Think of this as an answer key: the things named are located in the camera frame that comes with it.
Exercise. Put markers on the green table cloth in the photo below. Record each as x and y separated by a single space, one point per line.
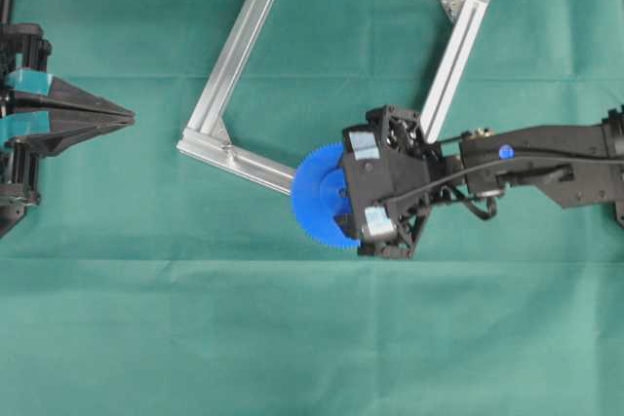
148 283

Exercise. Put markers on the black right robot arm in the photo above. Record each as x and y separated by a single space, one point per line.
574 166

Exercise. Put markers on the aluminium extrusion frame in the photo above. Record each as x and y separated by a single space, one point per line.
291 71

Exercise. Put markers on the blue plastic gear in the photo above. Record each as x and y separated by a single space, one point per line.
318 195

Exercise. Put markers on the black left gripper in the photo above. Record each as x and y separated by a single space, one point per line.
24 55

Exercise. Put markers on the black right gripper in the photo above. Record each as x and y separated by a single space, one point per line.
387 219

